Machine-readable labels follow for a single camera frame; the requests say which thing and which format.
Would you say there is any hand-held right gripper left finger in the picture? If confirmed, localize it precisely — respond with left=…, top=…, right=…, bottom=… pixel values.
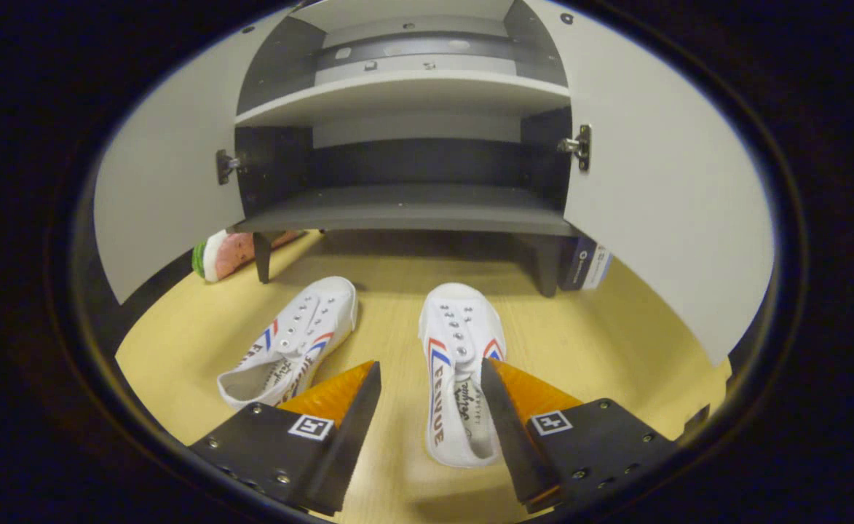
left=188, top=360, right=382, bottom=516

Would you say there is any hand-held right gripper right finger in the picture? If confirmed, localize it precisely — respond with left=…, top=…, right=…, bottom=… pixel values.
left=480, top=357, right=682, bottom=514

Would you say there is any white canvas shoe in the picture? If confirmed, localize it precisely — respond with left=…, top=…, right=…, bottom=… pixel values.
left=217, top=277, right=359, bottom=410
left=418, top=282, right=507, bottom=469

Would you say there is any white shoe cabinet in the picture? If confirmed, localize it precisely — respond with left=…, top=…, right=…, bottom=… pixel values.
left=234, top=0, right=580, bottom=298

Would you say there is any white shoe cabinet door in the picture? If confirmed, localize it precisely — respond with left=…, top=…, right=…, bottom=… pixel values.
left=94, top=7, right=304, bottom=305
left=521, top=0, right=775, bottom=367

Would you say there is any metal door hinge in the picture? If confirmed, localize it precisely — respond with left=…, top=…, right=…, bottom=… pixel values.
left=216, top=149, right=244, bottom=185
left=558, top=124, right=592, bottom=172

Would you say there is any watermelon print object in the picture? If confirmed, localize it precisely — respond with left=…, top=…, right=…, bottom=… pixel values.
left=192, top=229, right=307, bottom=283

